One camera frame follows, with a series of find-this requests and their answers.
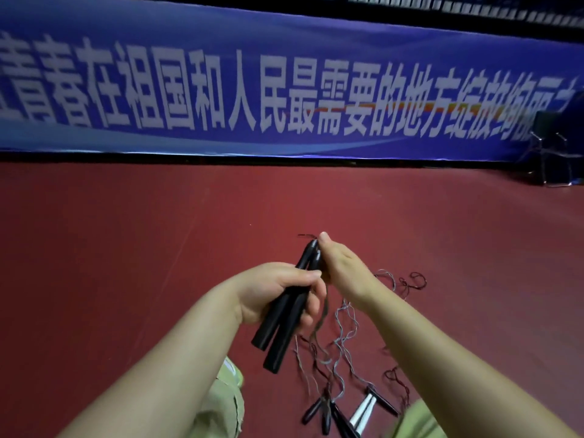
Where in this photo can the person's right fingers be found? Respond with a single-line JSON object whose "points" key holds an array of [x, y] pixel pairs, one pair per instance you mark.
{"points": [[324, 241]]}

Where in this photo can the black metal chair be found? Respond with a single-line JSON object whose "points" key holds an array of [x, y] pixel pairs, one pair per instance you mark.
{"points": [[554, 145]]}

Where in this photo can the person's yellow-green left shoe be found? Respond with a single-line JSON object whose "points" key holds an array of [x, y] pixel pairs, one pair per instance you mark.
{"points": [[230, 371]]}

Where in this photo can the person's left forearm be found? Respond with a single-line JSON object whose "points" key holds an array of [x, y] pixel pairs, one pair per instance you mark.
{"points": [[169, 364]]}

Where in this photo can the blue banner with white characters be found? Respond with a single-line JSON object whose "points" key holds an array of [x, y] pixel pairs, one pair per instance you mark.
{"points": [[255, 82]]}

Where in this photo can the person's right hand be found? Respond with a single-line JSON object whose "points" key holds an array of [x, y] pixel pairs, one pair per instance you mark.
{"points": [[344, 273]]}

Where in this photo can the person's left thumb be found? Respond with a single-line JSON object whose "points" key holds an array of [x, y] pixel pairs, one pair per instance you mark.
{"points": [[301, 278]]}

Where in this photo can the person's right forearm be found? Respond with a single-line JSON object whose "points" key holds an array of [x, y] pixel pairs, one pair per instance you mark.
{"points": [[447, 369]]}

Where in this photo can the person's left hand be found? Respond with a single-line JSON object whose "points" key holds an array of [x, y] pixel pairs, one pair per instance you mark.
{"points": [[262, 291]]}

